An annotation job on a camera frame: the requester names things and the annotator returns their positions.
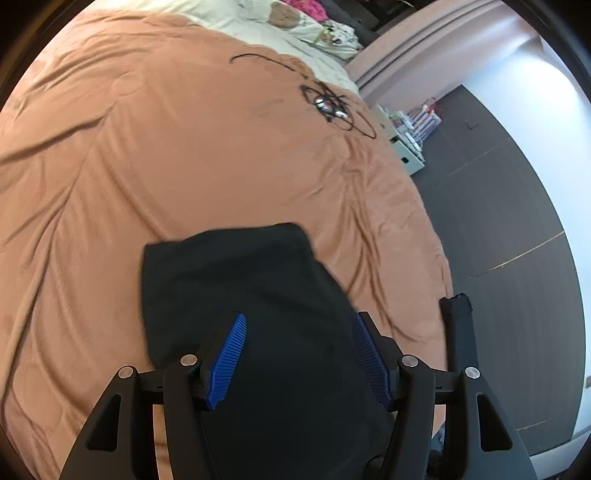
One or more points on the white bedside cabinet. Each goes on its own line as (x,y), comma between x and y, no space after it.
(404,146)

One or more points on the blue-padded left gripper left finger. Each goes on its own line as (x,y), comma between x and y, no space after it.
(117,439)

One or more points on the black pants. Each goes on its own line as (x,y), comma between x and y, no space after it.
(299,405)

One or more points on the pink plush item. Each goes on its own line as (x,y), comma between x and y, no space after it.
(312,8)

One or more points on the striped paper bag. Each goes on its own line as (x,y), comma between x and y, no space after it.
(424,119)

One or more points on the folded black garment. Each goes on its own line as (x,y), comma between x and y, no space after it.
(457,314)

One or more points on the cream bear pillow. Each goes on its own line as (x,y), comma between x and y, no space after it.
(293,21)

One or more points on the orange-brown bed blanket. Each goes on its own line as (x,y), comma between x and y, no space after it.
(134,128)

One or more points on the pink curtain right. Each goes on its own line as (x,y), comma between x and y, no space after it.
(435,50)

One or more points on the white patterned cloth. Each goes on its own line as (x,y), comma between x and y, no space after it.
(341,35)

